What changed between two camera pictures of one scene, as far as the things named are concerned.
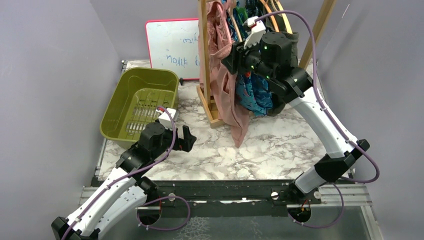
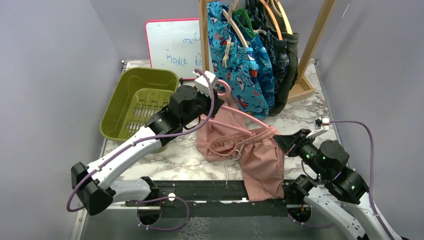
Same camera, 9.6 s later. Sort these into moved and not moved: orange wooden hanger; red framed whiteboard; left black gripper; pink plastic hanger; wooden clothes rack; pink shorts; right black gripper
Moved: left black gripper; right black gripper; pink plastic hanger; pink shorts
Not moved: wooden clothes rack; orange wooden hanger; red framed whiteboard
